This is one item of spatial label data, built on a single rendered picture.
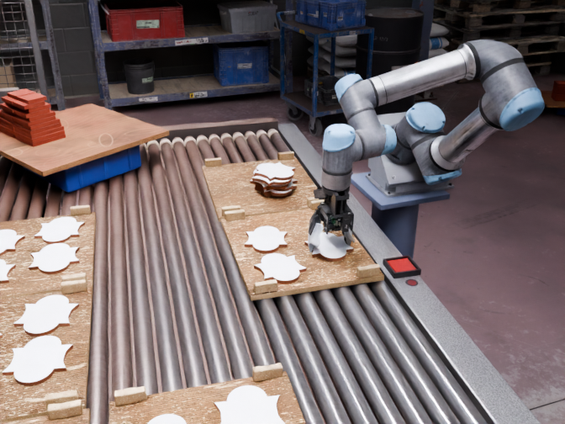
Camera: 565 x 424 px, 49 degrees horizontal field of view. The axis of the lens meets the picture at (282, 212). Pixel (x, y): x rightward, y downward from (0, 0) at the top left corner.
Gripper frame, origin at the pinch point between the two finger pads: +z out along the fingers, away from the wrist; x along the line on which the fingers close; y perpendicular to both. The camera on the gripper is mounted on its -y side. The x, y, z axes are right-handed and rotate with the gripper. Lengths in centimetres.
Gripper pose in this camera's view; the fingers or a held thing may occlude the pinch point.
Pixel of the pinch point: (329, 246)
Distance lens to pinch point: 168.7
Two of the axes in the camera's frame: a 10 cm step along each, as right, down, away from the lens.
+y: 2.6, 5.0, -8.3
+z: -0.2, 8.6, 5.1
